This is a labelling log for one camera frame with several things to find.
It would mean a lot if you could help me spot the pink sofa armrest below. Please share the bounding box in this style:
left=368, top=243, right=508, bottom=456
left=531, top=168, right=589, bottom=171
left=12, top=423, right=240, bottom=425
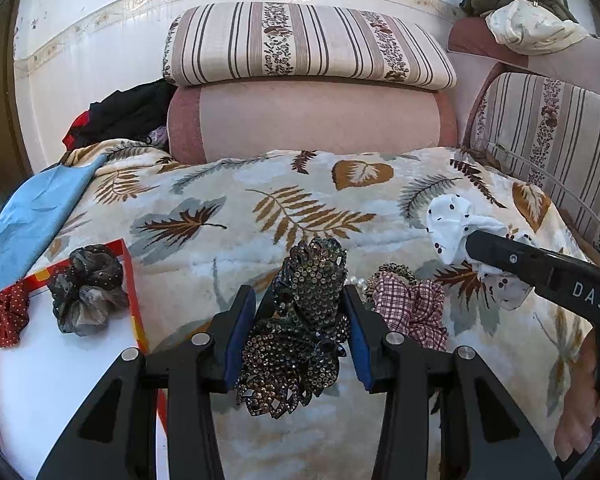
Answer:
left=447, top=16, right=600, bottom=92

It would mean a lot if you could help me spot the rhinestone butterfly hair clip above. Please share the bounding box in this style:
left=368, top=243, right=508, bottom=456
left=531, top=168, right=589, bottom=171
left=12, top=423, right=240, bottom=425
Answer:
left=235, top=237, right=353, bottom=418

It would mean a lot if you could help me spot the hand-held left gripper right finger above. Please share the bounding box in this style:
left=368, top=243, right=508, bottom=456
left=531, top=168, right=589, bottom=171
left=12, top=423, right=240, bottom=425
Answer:
left=342, top=285, right=563, bottom=480

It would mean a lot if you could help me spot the pink sofa backrest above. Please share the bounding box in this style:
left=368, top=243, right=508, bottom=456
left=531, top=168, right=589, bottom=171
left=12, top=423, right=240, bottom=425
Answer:
left=167, top=82, right=459, bottom=164

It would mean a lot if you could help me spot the grey sheer scrunchie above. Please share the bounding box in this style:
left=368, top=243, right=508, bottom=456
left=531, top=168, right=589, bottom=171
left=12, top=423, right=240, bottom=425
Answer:
left=47, top=244, right=130, bottom=337

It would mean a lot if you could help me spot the cream cloth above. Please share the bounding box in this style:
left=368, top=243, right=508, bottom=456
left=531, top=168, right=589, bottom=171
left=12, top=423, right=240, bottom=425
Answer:
left=485, top=0, right=592, bottom=57

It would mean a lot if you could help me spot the brown wooden glass door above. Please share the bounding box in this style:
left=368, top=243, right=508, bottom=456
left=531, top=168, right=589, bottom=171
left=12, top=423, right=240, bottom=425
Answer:
left=0, top=0, right=33, bottom=241

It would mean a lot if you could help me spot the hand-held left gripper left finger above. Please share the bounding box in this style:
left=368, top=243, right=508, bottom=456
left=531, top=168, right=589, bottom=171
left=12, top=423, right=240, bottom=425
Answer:
left=35, top=285, right=258, bottom=480

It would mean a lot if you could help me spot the red plaid scrunchie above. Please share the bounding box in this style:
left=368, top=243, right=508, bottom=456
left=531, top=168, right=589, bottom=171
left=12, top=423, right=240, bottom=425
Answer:
left=370, top=277, right=449, bottom=352

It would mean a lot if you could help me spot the black cloth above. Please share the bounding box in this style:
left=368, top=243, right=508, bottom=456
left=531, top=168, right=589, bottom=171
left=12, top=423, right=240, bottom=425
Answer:
left=67, top=79, right=178, bottom=151

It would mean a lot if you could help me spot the person's right hand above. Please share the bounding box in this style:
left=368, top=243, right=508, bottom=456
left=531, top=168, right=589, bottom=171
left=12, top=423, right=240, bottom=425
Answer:
left=554, top=327, right=600, bottom=462

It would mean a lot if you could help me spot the striped floral cushion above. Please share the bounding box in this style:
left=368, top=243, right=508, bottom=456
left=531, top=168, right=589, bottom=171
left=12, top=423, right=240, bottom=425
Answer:
left=470, top=72, right=600, bottom=263
left=162, top=1, right=458, bottom=92

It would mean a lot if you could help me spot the blue cloth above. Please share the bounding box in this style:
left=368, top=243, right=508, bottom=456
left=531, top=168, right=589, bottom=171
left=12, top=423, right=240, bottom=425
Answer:
left=0, top=155, right=108, bottom=311

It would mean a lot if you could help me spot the white polka dot scrunchie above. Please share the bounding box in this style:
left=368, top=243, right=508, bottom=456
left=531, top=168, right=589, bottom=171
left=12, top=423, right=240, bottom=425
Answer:
left=426, top=195, right=536, bottom=311

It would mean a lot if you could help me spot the leaf print blanket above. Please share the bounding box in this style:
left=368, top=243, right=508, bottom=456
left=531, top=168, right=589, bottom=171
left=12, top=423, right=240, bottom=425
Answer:
left=30, top=139, right=600, bottom=480

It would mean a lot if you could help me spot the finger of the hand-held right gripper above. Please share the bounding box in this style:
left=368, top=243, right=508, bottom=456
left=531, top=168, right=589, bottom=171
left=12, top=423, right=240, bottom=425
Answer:
left=466, top=230, right=551, bottom=294

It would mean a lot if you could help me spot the red cardboard box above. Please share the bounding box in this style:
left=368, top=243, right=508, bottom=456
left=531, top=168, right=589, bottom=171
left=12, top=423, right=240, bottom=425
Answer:
left=0, top=240, right=171, bottom=466

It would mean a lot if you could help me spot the leopard print hair tie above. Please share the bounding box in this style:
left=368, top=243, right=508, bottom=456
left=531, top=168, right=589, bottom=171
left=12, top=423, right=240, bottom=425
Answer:
left=365, top=262, right=418, bottom=301

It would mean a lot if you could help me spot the white pearl bracelet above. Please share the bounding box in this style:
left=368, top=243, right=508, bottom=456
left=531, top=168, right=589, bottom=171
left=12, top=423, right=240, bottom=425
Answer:
left=347, top=272, right=376, bottom=302

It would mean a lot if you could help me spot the red cloth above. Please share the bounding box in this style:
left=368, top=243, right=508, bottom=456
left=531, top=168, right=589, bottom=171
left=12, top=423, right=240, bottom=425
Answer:
left=62, top=112, right=89, bottom=149

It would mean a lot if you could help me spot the red polka dot scrunchie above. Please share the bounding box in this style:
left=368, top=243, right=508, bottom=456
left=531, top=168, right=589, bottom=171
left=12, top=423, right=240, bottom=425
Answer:
left=0, top=280, right=32, bottom=348

